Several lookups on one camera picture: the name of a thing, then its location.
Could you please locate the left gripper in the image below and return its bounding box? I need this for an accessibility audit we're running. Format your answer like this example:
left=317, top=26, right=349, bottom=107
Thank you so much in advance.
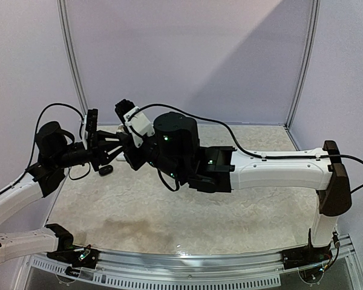
left=52, top=129, right=124, bottom=171

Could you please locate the black charging case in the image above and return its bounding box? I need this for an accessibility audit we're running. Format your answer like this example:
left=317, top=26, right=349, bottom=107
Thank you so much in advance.
left=99, top=165, right=114, bottom=176

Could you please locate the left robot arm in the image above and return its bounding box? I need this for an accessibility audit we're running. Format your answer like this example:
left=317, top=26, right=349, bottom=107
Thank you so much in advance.
left=0, top=121, right=125, bottom=268

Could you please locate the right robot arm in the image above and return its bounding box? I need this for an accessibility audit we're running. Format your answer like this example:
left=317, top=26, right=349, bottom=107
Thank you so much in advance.
left=119, top=106, right=352, bottom=263

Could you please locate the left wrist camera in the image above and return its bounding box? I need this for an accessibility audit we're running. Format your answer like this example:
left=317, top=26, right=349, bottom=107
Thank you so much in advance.
left=79, top=109, right=98, bottom=149

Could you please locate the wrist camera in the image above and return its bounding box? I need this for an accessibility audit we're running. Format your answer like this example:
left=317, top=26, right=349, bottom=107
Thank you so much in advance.
left=79, top=109, right=98, bottom=149
left=115, top=99, right=155, bottom=148

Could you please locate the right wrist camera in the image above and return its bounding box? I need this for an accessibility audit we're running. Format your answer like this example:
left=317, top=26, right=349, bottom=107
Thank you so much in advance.
left=115, top=99, right=155, bottom=148

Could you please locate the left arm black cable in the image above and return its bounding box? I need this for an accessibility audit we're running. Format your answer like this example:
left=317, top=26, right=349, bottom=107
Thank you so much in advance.
left=0, top=103, right=91, bottom=206

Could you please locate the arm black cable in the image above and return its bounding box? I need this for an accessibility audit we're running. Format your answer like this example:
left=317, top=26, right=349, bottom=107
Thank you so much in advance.
left=0, top=103, right=91, bottom=206
left=129, top=104, right=363, bottom=242

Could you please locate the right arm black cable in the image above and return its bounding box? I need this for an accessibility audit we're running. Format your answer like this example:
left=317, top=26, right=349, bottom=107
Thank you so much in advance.
left=129, top=104, right=363, bottom=242

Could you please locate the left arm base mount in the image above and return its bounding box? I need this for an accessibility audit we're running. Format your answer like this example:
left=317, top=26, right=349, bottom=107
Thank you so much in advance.
left=45, top=224, right=100, bottom=269

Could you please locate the left aluminium corner post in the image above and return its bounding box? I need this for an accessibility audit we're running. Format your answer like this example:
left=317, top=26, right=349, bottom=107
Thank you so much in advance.
left=56, top=0, right=94, bottom=131

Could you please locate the aluminium corner post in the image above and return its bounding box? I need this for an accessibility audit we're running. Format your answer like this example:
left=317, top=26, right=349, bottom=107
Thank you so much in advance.
left=56, top=0, right=94, bottom=131
left=284, top=0, right=320, bottom=131

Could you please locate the aluminium front rail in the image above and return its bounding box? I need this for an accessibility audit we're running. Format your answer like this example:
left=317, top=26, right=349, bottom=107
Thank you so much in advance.
left=16, top=235, right=363, bottom=289

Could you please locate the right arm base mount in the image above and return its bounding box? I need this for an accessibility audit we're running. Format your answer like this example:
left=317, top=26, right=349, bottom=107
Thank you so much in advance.
left=280, top=238, right=333, bottom=269

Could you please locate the right aluminium corner post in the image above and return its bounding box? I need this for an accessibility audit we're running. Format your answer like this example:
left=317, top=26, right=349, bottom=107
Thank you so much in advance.
left=284, top=0, right=320, bottom=131

